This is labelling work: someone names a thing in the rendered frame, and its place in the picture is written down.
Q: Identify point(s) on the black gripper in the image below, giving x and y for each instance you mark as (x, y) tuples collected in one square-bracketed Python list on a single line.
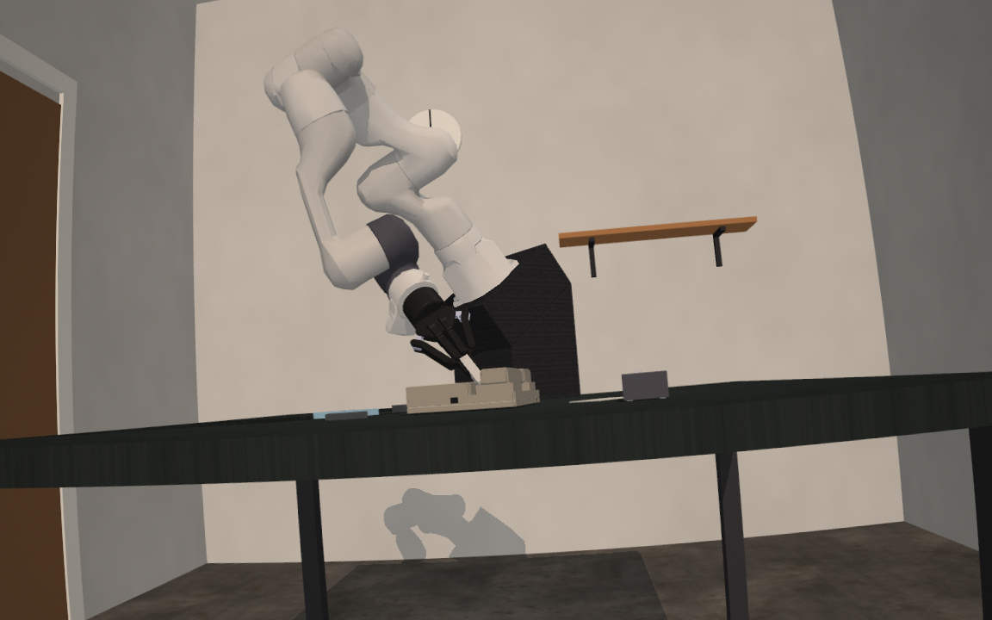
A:
[(425, 304)]

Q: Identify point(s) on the pale blue sticky note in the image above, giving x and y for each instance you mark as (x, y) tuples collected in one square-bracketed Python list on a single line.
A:
[(321, 415)]

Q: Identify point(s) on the beige telephone handset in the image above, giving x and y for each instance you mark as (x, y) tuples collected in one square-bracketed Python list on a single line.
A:
[(504, 375)]

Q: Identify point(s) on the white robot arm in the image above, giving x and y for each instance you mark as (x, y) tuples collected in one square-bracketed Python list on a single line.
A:
[(327, 131)]

